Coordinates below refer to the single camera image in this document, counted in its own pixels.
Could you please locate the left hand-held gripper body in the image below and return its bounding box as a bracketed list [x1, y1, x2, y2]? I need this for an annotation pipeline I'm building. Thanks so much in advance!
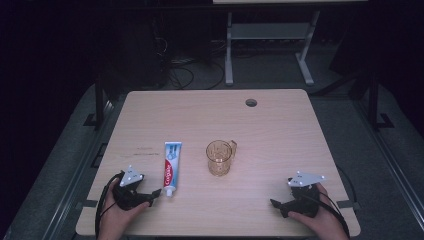
[112, 164, 152, 212]

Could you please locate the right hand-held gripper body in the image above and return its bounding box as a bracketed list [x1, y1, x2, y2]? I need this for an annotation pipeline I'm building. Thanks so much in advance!
[282, 171, 326, 219]

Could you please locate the white red blue toothpaste tube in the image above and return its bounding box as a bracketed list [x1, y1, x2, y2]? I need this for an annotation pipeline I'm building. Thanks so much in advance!
[162, 141, 183, 198]

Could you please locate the amber glass mug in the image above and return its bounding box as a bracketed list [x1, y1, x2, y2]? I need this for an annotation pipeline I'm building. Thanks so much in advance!
[205, 139, 239, 178]

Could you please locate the person's left hand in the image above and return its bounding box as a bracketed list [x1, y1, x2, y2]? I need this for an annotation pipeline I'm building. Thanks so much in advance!
[97, 179, 152, 240]

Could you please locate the person's right hand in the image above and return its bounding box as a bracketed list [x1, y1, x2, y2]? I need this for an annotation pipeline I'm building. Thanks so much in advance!
[287, 182, 350, 240]

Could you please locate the white metal stand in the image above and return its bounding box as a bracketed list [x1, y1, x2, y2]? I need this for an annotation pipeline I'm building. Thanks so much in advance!
[224, 10, 322, 88]

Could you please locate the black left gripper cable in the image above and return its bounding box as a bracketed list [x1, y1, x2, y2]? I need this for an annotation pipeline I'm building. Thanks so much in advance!
[94, 172, 125, 240]

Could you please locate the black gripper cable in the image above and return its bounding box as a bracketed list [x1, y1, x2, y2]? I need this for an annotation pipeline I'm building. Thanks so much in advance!
[308, 191, 352, 240]
[94, 172, 125, 240]

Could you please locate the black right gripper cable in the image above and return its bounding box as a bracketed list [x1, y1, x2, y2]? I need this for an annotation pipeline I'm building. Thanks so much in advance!
[308, 191, 352, 240]

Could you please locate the grey metal frame rail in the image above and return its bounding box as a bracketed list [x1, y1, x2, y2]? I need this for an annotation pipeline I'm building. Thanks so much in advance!
[40, 99, 116, 240]
[353, 99, 424, 221]

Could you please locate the black upright post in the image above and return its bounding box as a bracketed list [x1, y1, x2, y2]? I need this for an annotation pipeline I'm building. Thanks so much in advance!
[83, 77, 106, 132]
[367, 73, 395, 132]

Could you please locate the tangle of black floor cables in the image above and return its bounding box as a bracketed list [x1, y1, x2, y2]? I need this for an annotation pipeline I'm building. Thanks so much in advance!
[153, 36, 226, 91]

